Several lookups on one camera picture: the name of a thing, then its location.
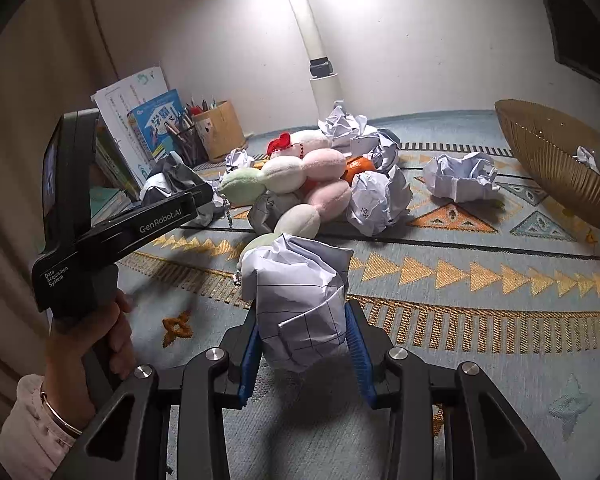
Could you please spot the stack of books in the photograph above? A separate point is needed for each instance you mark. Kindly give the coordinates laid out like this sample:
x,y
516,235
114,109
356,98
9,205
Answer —
x,y
112,170

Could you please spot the dark wall screen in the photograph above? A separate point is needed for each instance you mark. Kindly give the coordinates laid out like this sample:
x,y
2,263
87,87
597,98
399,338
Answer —
x,y
580,15

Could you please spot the bamboo pen holder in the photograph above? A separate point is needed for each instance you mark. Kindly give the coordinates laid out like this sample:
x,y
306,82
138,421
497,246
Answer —
x,y
222,132

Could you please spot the person's left hand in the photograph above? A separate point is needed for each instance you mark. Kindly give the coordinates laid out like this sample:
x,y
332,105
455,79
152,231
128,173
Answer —
x,y
70,360

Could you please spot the white paper ball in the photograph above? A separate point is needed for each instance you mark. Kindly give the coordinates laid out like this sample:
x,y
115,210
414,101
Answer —
x,y
460,176
239,159
375,202
587,157
382,151
341,122

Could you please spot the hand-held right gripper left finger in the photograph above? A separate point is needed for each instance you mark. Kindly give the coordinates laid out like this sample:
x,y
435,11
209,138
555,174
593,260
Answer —
x,y
247,365

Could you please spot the books and papers stack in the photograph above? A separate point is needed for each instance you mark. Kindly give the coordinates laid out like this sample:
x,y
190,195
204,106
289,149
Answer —
x,y
115,100

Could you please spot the person's left forearm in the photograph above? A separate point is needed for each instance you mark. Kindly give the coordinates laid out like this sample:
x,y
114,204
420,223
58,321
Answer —
x,y
27,430

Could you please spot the grey paper ball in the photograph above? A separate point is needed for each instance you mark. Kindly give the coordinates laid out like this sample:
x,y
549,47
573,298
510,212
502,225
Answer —
x,y
167,172
270,210

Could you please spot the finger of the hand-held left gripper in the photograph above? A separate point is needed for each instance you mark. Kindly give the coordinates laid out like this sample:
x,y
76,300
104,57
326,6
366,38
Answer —
x,y
180,196
209,207

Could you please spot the dark mesh pencil cup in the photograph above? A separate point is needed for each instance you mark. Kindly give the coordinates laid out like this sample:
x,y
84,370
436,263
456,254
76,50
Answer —
x,y
187,142

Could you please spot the orange fruit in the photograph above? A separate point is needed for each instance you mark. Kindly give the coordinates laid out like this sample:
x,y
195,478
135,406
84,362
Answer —
x,y
358,169

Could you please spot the white desk lamp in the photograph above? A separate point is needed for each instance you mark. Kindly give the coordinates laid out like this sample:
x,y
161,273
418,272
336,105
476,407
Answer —
x,y
312,35

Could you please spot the blue illustrated book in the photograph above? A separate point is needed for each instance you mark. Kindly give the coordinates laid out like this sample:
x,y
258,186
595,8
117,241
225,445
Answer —
x,y
155,120

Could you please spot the brown woven basket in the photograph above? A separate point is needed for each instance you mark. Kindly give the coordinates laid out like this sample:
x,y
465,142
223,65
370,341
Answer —
x,y
540,160

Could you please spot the lined paper ball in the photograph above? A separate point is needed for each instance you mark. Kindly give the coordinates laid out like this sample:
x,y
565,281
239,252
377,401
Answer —
x,y
300,300

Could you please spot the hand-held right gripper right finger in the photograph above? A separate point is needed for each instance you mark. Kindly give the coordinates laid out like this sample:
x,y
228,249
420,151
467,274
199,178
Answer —
x,y
360,360

